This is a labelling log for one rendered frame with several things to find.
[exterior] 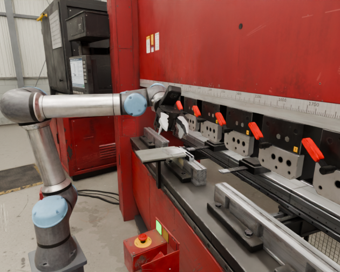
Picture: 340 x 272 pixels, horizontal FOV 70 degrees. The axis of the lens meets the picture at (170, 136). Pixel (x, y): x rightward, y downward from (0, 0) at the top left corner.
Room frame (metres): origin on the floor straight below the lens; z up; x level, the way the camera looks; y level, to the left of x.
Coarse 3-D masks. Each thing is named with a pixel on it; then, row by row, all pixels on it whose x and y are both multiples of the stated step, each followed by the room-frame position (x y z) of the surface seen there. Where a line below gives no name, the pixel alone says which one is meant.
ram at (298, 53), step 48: (144, 0) 2.00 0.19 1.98; (192, 0) 1.24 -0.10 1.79; (240, 0) 0.90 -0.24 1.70; (288, 0) 0.71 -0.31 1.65; (336, 0) 0.58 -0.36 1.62; (144, 48) 2.03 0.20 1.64; (192, 48) 1.23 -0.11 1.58; (240, 48) 0.89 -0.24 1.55; (288, 48) 0.69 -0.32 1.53; (336, 48) 0.57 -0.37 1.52; (192, 96) 1.22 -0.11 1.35; (288, 96) 0.67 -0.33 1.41; (336, 96) 0.55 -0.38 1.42
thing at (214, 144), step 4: (208, 140) 1.51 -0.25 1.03; (208, 144) 1.48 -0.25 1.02; (212, 144) 1.46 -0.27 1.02; (216, 144) 1.44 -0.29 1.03; (220, 144) 1.45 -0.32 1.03; (224, 144) 1.46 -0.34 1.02; (188, 148) 1.43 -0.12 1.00; (192, 148) 1.43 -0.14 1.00; (196, 148) 1.43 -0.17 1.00; (200, 148) 1.43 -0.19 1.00; (204, 148) 1.44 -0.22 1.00; (208, 148) 1.48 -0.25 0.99; (212, 148) 1.44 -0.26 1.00; (216, 148) 1.43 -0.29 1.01; (220, 148) 1.44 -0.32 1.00; (224, 148) 1.45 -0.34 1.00
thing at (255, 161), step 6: (240, 162) 1.18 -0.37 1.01; (246, 162) 1.15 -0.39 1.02; (252, 162) 1.12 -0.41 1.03; (258, 162) 1.12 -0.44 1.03; (228, 168) 1.11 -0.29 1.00; (234, 168) 1.11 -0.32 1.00; (240, 168) 1.11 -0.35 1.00; (246, 168) 1.11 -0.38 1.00; (252, 168) 1.09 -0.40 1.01; (258, 168) 1.09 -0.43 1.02; (264, 168) 1.10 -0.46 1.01
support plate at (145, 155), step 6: (144, 150) 1.41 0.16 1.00; (150, 150) 1.41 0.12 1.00; (156, 150) 1.41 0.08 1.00; (138, 156) 1.32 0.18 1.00; (144, 156) 1.31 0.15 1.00; (150, 156) 1.31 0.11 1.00; (156, 156) 1.31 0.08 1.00; (162, 156) 1.31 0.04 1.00; (168, 156) 1.31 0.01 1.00; (174, 156) 1.31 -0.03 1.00; (180, 156) 1.32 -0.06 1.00
